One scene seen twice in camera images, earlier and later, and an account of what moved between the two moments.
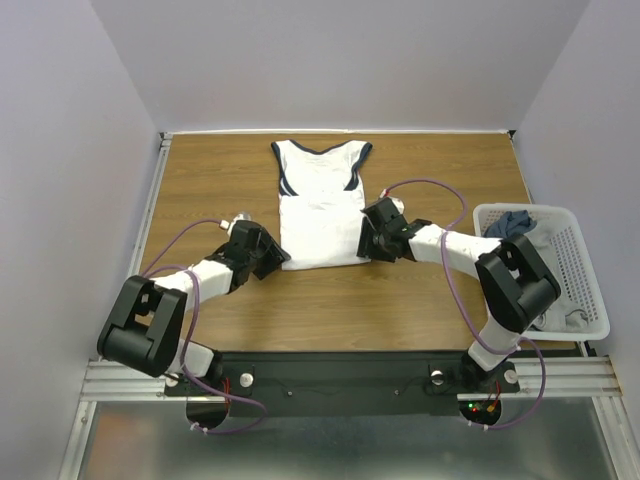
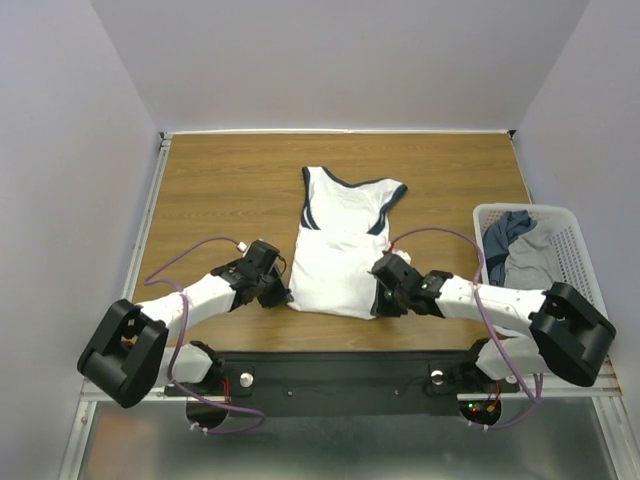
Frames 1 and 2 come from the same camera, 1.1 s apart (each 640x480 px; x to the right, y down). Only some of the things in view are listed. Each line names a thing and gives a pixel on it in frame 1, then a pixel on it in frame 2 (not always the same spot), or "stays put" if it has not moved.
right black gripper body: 368,236 to 384,298
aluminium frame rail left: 147,207 stays put
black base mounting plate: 346,383 stays put
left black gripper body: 251,260 to 271,288
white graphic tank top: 321,204 to 340,242
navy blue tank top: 510,223 stays put
